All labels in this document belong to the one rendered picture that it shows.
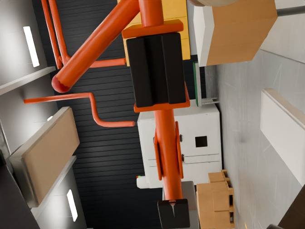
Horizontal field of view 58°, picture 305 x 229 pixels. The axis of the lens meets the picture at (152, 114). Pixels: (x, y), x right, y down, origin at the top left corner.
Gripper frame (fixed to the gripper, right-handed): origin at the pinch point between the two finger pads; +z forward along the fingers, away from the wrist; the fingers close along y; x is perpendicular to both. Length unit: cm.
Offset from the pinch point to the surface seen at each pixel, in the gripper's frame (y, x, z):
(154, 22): -0.6, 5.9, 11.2
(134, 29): -2.5, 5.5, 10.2
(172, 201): -0.5, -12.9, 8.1
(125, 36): -3.5, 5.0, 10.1
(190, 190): 1.7, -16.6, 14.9
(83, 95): -299, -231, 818
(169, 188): -0.9, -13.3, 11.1
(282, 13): 75, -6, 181
